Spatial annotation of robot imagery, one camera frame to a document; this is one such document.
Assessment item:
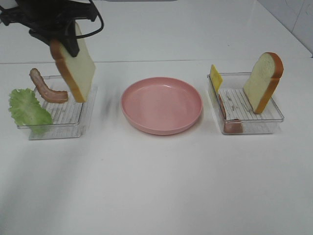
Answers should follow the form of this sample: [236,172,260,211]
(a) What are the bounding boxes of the pink round plate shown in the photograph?
[121,77,203,135]

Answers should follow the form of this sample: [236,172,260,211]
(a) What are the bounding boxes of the clear left plastic container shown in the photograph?
[17,75,97,140]

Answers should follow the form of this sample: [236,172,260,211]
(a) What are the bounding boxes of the green lettuce leaf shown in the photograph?
[8,88,53,134]

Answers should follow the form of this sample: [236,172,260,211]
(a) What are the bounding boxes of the white bread slice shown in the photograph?
[49,22,95,103]
[243,52,284,114]

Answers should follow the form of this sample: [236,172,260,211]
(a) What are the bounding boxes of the brown bacon strip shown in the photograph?
[29,68,68,103]
[218,94,243,134]

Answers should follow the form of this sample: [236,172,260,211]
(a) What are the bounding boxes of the clear right plastic container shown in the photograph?
[207,72,284,135]

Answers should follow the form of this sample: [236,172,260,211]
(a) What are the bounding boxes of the yellow cheese slice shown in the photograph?
[209,65,223,93]

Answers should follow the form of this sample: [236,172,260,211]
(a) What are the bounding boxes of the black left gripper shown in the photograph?
[0,0,98,57]

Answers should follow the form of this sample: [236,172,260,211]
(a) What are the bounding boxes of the clear plastic container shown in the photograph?
[207,72,284,135]
[17,75,97,140]

